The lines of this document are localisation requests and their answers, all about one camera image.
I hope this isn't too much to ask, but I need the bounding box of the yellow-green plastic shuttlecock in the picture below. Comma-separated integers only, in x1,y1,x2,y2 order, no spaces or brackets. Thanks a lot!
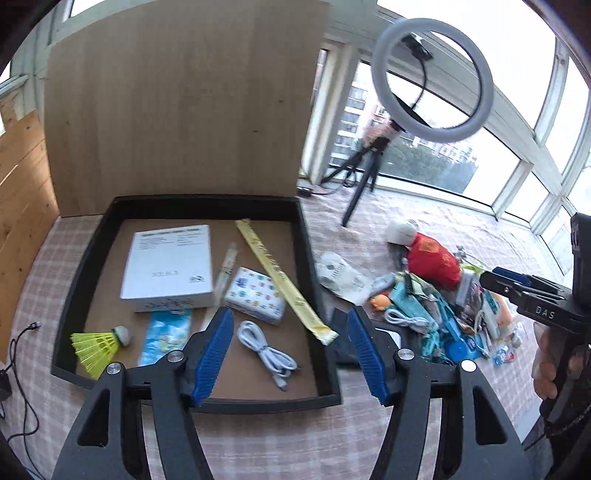
70,326,131,380

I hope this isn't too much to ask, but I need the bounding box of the blue frog tissue pack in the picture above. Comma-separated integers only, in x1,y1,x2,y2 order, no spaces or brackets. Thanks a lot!
138,309,192,367

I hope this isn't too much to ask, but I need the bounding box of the white cardboard box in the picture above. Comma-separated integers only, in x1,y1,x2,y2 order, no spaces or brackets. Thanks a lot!
120,225,213,313

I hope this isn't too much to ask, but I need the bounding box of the white usb cable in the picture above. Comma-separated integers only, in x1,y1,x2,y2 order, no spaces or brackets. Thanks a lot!
236,320,301,392
383,307,438,334

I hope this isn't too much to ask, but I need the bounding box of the white star-print tissue pack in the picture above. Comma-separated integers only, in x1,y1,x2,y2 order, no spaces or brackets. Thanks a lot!
224,267,287,325

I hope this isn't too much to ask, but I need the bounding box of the chopsticks green print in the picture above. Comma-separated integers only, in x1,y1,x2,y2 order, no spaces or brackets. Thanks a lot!
198,243,238,332

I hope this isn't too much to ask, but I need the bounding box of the person's right hand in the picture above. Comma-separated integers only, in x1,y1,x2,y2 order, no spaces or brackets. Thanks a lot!
532,322,586,400

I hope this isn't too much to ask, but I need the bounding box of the orange tissue pack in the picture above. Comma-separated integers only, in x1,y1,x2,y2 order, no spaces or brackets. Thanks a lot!
491,292,514,337

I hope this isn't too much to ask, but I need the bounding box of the red fabric pouch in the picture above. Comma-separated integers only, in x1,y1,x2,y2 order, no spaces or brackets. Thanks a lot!
408,233,461,290

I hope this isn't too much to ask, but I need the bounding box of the white round pouch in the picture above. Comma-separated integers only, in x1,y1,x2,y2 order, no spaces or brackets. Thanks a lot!
386,220,418,247

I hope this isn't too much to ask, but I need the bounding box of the black card holder white label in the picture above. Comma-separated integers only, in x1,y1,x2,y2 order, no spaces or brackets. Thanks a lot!
328,307,401,375

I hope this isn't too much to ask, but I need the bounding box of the orange toy figure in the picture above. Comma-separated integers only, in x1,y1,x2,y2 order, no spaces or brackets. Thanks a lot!
370,294,392,313

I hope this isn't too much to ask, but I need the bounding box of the black tray box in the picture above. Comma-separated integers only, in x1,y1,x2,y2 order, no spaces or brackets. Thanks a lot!
51,194,342,415

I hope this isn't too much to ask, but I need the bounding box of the white wet-wipe packet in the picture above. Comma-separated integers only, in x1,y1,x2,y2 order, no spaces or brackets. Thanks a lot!
315,252,372,306

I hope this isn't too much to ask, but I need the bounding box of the wooden board backdrop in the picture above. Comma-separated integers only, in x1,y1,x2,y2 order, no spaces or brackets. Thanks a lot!
44,1,328,216

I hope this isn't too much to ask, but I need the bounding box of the black charger with cable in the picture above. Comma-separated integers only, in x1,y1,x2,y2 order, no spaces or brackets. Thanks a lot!
4,321,42,443

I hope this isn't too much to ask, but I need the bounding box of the ring light on tripod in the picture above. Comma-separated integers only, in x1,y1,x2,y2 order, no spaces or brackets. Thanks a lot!
322,18,495,227

